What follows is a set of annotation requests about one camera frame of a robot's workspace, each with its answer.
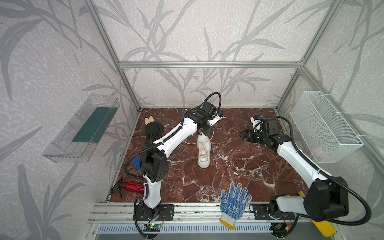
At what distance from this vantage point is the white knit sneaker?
0.88 meters

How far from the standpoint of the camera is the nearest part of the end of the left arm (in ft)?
2.00

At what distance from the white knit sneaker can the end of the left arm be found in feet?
0.58
